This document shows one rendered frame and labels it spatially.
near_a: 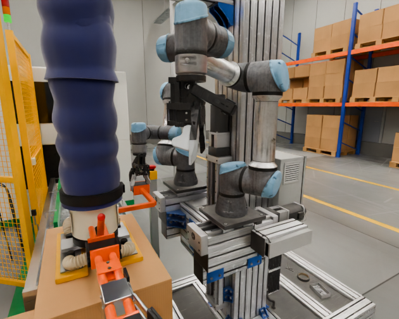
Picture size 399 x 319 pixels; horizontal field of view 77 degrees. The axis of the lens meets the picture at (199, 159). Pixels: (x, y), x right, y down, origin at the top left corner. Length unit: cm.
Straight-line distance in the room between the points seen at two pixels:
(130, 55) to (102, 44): 973
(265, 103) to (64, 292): 93
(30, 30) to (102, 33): 955
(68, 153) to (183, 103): 50
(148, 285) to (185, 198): 74
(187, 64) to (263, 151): 54
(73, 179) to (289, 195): 112
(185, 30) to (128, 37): 1019
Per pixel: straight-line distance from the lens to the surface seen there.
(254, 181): 104
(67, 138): 95
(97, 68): 93
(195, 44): 60
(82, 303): 92
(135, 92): 1055
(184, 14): 62
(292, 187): 156
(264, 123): 101
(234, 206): 112
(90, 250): 87
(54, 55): 95
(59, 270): 105
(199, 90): 59
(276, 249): 119
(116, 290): 70
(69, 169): 98
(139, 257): 104
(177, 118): 60
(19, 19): 1056
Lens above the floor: 151
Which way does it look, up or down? 12 degrees down
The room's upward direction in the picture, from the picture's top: straight up
